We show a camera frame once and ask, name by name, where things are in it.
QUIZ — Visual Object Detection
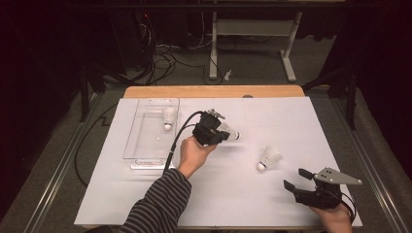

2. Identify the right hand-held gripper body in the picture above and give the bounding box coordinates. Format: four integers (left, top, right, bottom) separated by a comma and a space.
293, 167, 363, 210

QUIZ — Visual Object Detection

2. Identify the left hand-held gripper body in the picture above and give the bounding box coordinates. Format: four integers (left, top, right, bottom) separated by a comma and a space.
191, 108, 227, 147

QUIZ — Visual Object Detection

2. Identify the white shuttlecock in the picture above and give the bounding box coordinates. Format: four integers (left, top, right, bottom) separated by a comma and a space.
161, 106, 178, 132
217, 121, 243, 142
257, 146, 284, 172

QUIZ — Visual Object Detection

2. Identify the clear plastic tray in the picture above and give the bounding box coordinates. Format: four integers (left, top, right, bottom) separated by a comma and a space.
122, 97, 181, 171

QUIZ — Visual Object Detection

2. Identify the person's right hand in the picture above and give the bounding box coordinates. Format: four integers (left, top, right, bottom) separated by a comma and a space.
309, 203, 354, 233

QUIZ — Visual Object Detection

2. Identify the person's left hand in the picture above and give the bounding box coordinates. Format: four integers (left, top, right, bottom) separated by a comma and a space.
177, 135, 219, 180

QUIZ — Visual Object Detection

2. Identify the wooden table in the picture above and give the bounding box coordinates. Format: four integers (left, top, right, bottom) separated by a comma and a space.
122, 84, 306, 99

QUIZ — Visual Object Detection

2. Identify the white table mat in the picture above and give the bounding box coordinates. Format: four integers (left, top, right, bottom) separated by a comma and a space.
73, 96, 363, 227

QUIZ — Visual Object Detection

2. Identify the black metal stand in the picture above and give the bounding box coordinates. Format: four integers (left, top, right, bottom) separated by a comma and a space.
79, 62, 108, 123
302, 64, 361, 131

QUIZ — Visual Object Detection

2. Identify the black equipment tower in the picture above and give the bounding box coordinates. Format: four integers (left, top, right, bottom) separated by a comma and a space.
108, 9, 156, 71

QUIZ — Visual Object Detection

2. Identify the left hand-held gripper black cable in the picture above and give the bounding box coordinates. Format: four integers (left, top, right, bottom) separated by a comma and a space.
162, 110, 205, 174

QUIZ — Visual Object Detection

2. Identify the hand-held gripper black cable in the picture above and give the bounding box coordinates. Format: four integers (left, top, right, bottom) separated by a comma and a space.
339, 190, 358, 224
162, 110, 205, 174

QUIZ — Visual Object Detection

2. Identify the right hand-held gripper black cable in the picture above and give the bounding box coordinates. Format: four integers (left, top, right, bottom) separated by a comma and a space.
339, 190, 358, 224

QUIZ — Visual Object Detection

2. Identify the aluminium floor rail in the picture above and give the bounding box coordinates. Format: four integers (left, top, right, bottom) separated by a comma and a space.
22, 91, 105, 233
328, 95, 411, 233

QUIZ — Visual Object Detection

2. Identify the tangle of floor cables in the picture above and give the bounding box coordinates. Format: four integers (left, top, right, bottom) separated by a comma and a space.
135, 13, 224, 86

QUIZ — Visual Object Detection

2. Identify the white metal desk frame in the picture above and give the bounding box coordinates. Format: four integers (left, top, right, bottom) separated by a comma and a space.
208, 11, 304, 83

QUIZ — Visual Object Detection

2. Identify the long black floor cable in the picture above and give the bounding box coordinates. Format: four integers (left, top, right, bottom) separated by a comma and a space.
74, 102, 120, 187

